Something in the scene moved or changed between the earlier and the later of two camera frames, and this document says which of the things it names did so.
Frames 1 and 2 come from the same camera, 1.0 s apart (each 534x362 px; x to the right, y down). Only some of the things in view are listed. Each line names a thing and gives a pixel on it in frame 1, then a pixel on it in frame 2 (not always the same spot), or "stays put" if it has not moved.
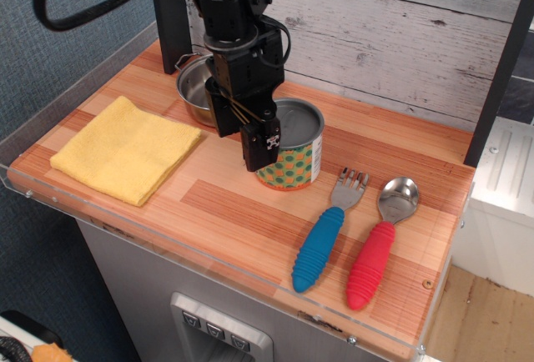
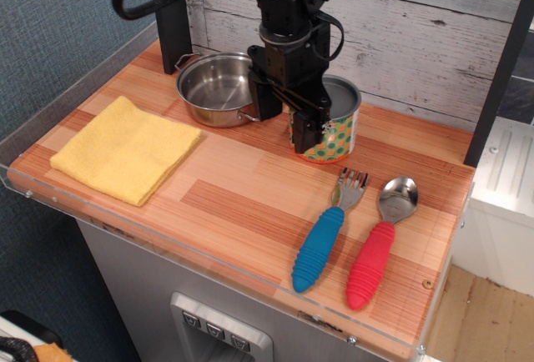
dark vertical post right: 504,72 stays put
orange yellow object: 50,353 stays put
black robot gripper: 244,67 -> 294,60
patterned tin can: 301,123 -> 338,143
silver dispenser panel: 207,334 stays put
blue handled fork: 321,237 stays put
